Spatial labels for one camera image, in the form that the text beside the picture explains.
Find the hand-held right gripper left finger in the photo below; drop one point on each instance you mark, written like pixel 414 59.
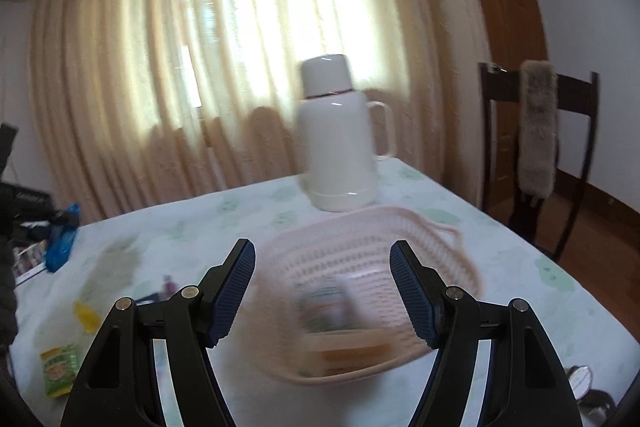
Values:
pixel 232 292

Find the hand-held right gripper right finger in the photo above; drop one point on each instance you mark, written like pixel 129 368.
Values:
pixel 412 292

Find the blue snack packet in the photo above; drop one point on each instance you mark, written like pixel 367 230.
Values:
pixel 61 244

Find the pale pink plastic basket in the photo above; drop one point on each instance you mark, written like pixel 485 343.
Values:
pixel 350 247

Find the yellow snack packet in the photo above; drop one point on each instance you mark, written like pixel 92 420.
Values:
pixel 86 317

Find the green snack packet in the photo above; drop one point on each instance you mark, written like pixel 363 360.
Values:
pixel 60 369

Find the printed paper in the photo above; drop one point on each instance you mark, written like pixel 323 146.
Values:
pixel 27 264

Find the pink snack packet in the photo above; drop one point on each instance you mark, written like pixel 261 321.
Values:
pixel 167 283

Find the orange box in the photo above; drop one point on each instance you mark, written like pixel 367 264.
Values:
pixel 350 352

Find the green labelled white packet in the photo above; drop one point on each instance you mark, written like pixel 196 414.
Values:
pixel 325 307

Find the white green patterned tablecloth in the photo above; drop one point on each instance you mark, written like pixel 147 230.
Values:
pixel 525 307

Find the white thermos jug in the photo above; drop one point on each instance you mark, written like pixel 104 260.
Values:
pixel 340 147

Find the dark wooden chair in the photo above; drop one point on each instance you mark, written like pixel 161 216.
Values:
pixel 492 132

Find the cream curtain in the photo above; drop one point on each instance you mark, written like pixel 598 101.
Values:
pixel 150 57

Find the grey furry cloth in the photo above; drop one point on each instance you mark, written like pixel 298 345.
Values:
pixel 537 132

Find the brown wooden door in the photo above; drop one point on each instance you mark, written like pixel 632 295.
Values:
pixel 505 7

